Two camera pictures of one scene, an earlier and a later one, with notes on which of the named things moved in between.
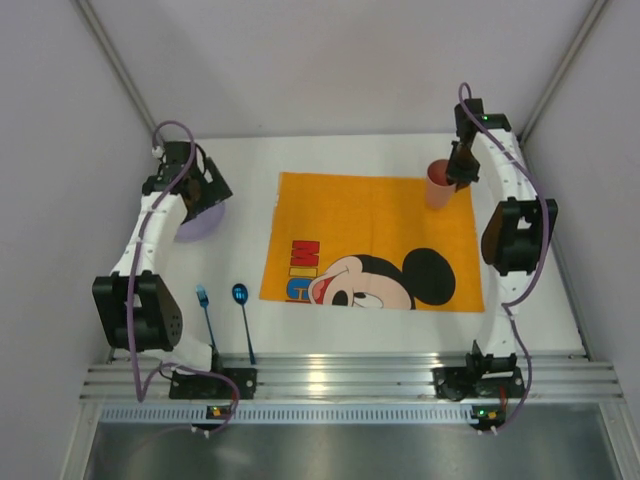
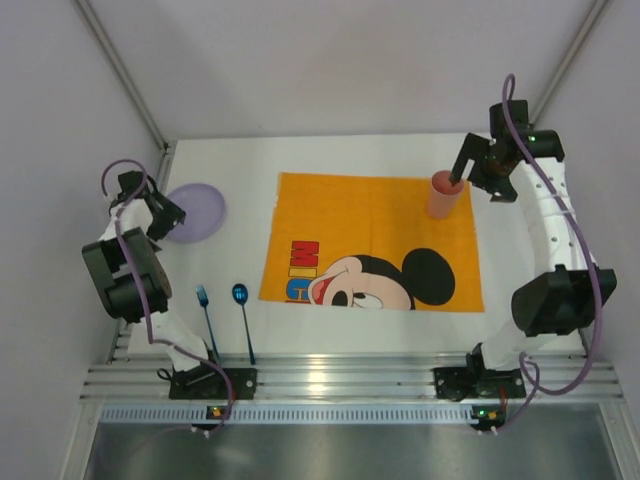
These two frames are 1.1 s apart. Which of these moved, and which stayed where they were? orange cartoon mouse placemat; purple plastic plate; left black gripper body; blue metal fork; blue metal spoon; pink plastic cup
Moved: left black gripper body; pink plastic cup
Stayed: purple plastic plate; orange cartoon mouse placemat; blue metal spoon; blue metal fork
